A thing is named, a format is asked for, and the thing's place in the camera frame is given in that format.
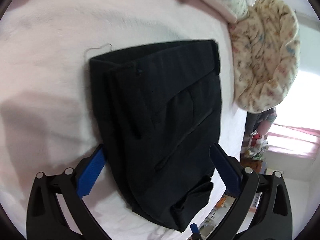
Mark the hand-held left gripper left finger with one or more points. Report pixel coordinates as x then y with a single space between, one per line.
90 172

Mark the pink bed sheet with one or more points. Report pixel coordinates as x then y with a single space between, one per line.
50 80

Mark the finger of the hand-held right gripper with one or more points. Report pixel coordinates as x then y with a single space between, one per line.
195 231

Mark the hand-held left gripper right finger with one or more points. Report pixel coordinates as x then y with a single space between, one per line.
225 171

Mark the pink curtain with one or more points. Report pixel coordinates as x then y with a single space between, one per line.
292 140

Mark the rolled bear print quilt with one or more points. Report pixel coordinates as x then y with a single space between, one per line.
267 55

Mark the thin loose thread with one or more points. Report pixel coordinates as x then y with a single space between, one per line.
96 48

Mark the black pants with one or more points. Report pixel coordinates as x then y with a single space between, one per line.
160 120

